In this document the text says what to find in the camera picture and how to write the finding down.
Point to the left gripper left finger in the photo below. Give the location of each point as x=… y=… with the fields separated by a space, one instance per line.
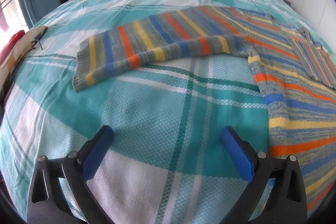
x=47 y=203

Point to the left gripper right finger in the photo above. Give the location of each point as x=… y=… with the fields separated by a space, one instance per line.
x=287 y=200

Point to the striped knit sweater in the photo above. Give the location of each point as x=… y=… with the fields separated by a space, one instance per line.
x=295 y=76

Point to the teal plaid bedspread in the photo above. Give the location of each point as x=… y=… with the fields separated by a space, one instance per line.
x=167 y=162

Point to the beige red cloth bag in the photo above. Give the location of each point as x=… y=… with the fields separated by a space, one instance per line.
x=13 y=54

